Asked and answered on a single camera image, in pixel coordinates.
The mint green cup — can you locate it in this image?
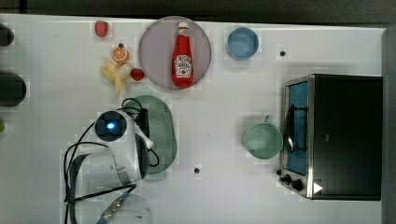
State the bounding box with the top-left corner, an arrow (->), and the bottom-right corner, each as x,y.
242,115 -> 283,160

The pink toy strawberry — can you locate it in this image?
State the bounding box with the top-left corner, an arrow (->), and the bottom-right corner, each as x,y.
94,21 -> 108,38

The mint green plastic strainer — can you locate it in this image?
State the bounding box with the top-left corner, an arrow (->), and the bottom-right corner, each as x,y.
121,95 -> 177,183

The red ketchup bottle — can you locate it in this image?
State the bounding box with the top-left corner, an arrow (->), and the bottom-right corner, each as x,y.
172,22 -> 194,89

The black toaster oven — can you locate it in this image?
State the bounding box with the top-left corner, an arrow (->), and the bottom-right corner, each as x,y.
277,74 -> 383,201

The toy peeled banana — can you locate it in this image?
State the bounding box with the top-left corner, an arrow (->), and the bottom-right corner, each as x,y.
100,58 -> 132,95

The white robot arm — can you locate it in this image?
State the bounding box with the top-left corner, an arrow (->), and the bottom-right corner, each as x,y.
64,110 -> 153,224

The black round pan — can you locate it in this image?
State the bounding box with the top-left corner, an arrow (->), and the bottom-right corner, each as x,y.
0,72 -> 27,107

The dark object at table edge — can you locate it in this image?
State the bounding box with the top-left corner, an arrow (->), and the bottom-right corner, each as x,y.
0,24 -> 14,47

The toy orange slice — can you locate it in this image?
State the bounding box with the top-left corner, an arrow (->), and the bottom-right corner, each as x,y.
112,47 -> 129,63

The small red toy strawberry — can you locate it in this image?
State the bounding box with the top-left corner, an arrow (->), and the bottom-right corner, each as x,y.
130,68 -> 145,81

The green toy lime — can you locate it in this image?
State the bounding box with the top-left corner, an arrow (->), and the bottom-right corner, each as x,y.
0,121 -> 6,133

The grey round plate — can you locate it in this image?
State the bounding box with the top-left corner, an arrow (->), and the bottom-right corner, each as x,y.
138,16 -> 212,90

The blue plastic bowl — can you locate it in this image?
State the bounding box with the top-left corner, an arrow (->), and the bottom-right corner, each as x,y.
226,27 -> 259,61

